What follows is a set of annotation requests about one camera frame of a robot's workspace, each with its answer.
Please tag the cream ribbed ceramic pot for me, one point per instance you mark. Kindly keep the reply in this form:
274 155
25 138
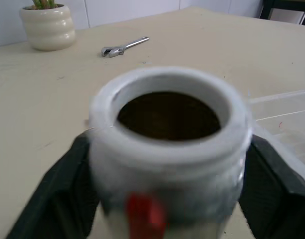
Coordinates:
50 30

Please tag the clear plastic box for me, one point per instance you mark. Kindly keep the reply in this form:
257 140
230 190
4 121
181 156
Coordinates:
286 117

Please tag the green palm plant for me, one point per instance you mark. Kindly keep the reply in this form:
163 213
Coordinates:
42 3

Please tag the dark brown jar contents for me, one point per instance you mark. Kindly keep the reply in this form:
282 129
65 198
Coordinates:
167 117

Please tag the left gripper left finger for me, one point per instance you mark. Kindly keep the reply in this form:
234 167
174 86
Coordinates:
60 199

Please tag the white jar with red mark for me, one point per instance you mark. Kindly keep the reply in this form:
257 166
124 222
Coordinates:
167 169

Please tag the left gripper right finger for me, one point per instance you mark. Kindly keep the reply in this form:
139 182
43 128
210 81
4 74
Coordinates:
274 199

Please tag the silver adjustable wrench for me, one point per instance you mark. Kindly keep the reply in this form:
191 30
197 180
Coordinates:
132 44

